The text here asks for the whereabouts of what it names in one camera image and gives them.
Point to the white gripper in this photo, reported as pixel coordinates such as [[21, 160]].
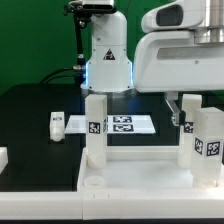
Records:
[[170, 61]]

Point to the white desk top tray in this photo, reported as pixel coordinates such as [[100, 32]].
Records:
[[147, 168]]

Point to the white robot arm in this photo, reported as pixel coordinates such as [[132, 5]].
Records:
[[109, 70]]

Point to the white marker sheet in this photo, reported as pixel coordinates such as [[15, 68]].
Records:
[[117, 124]]

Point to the white front border bar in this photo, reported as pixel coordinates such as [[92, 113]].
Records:
[[115, 204]]

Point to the white left border block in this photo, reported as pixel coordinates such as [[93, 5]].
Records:
[[3, 158]]

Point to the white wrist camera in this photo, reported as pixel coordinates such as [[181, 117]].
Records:
[[179, 14]]

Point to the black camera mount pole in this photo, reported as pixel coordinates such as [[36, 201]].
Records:
[[82, 11]]

